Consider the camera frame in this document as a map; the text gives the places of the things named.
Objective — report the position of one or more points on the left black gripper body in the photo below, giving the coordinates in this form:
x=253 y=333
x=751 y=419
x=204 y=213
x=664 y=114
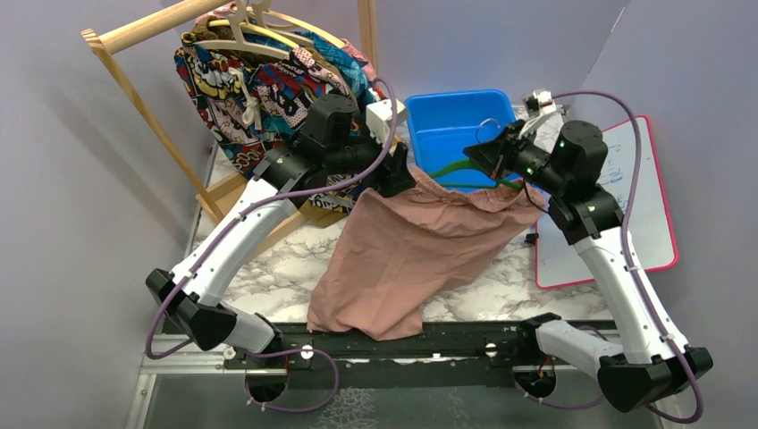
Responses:
x=400 y=150

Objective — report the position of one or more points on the wooden clothes rack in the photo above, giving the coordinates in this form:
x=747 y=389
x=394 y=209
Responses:
x=215 y=201

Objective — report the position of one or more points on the teal patterned shorts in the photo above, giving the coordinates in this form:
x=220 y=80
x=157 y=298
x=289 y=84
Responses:
x=349 y=68

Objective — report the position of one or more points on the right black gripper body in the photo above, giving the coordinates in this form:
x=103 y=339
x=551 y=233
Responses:
x=531 y=161

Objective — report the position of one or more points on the yellow hanger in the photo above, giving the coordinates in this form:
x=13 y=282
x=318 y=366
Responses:
x=240 y=31

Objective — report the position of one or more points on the beige wooden hanger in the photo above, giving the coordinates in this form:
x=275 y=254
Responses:
x=239 y=16

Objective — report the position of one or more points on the blue plastic bin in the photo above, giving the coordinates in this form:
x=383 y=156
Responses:
x=441 y=125

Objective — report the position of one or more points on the green hanger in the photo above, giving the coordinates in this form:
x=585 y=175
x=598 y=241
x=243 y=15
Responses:
x=464 y=175

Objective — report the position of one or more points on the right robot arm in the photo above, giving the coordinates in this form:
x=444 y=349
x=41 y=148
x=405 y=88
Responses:
x=653 y=359

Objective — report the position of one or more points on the mustard brown shorts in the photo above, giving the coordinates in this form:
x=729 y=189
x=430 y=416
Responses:
x=200 y=31

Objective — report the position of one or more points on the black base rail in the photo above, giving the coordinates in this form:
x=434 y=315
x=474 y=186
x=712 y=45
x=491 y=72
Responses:
x=445 y=354

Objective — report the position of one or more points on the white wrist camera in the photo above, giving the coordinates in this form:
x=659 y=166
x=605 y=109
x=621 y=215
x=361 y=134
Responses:
x=378 y=119
x=540 y=107

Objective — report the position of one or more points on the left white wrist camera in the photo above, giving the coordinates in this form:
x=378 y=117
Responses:
x=378 y=119

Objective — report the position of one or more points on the pink floral shorts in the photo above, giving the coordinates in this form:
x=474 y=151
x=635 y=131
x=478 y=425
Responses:
x=364 y=63

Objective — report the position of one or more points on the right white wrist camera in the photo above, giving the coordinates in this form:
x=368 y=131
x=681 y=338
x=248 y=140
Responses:
x=540 y=107

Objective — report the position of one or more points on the comic print shorts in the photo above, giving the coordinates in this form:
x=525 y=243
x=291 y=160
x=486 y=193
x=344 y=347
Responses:
x=251 y=110

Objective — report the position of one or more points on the pink framed whiteboard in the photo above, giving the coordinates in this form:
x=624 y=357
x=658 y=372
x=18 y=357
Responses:
x=653 y=237

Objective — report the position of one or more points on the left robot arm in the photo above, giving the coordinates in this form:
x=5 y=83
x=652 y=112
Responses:
x=336 y=147

